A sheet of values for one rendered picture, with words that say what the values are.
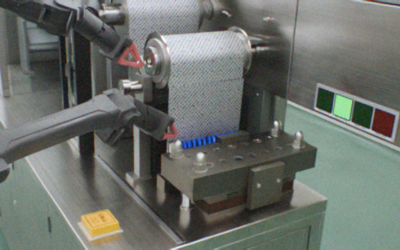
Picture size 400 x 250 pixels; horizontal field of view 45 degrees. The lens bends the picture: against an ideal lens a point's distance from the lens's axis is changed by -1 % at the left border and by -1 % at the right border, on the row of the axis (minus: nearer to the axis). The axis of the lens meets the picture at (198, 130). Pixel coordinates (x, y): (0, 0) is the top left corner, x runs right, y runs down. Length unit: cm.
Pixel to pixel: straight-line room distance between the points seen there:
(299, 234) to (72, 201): 62
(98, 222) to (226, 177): 32
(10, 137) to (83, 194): 48
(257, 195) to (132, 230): 33
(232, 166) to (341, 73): 35
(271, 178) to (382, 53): 41
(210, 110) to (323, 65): 33
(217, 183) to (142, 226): 21
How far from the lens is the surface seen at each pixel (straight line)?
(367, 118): 120
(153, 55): 127
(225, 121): 139
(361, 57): 120
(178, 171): 120
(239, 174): 123
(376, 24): 117
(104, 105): 107
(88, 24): 121
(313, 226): 142
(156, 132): 123
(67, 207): 131
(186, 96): 129
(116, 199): 133
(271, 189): 129
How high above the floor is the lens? 155
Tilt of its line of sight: 21 degrees down
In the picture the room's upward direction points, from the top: 2 degrees clockwise
